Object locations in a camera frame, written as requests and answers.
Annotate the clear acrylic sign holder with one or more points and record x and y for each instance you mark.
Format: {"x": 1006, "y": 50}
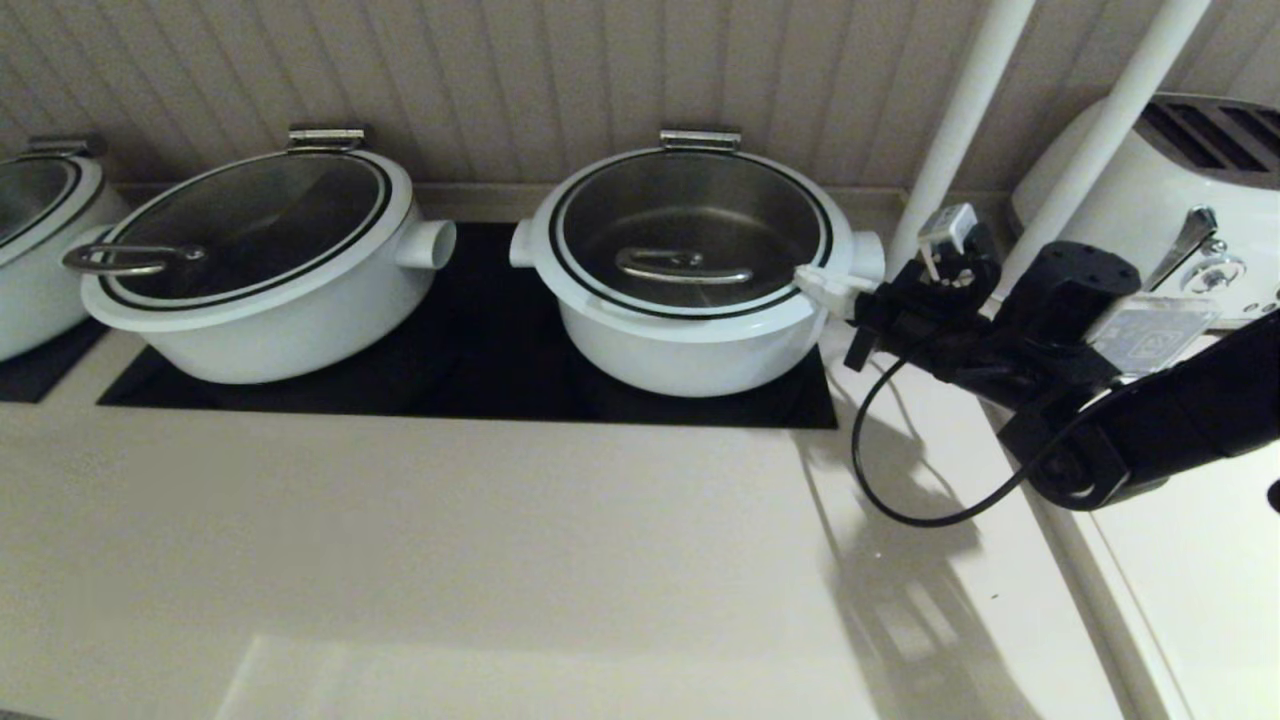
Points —
{"x": 1150, "y": 335}

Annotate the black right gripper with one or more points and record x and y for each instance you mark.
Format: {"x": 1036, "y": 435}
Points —
{"x": 950, "y": 340}

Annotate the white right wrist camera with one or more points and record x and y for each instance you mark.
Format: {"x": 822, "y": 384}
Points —
{"x": 950, "y": 230}

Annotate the white toaster chrome lever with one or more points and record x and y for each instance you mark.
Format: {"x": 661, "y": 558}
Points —
{"x": 1150, "y": 200}

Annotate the black glass cooktop panel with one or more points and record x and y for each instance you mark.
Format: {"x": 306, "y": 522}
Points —
{"x": 40, "y": 375}
{"x": 480, "y": 340}

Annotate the white metal pole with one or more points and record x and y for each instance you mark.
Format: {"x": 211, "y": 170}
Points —
{"x": 1100, "y": 130}
{"x": 960, "y": 120}

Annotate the white round cooking pot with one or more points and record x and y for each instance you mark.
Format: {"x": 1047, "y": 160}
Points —
{"x": 30, "y": 300}
{"x": 300, "y": 340}
{"x": 690, "y": 360}

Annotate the glass lid white rim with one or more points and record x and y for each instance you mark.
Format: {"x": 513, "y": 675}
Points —
{"x": 690, "y": 220}
{"x": 250, "y": 220}
{"x": 30, "y": 195}

